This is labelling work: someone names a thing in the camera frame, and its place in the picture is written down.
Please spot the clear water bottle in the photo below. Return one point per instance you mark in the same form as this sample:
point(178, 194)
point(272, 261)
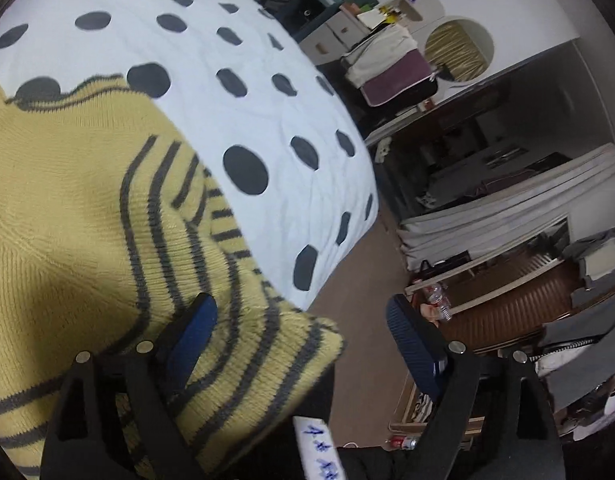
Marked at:
point(437, 301)

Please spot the white vanity with round mirror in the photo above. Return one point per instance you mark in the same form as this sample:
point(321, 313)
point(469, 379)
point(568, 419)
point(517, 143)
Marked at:
point(457, 50)

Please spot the white drawer unit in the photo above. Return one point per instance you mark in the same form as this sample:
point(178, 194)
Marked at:
point(337, 30)

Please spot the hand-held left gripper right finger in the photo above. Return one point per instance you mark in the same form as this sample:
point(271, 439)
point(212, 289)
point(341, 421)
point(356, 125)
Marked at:
point(412, 345)

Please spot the teal cabinet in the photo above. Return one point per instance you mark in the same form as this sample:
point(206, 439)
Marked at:
point(312, 5)

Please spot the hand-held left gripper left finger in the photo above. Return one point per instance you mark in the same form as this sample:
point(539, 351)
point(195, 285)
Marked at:
point(197, 320)

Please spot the yellow toy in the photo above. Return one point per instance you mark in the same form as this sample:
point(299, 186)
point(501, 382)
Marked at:
point(389, 14)

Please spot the bed with polka dot cover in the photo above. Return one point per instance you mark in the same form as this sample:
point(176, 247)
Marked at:
point(197, 110)

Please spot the white curtain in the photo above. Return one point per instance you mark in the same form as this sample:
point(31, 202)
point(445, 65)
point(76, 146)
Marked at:
point(512, 205)

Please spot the white and purple tote bag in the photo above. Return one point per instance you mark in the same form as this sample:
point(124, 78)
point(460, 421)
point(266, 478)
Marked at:
point(392, 65)

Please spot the yellow striped knit sweater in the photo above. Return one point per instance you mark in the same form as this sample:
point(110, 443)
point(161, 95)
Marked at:
point(62, 210)

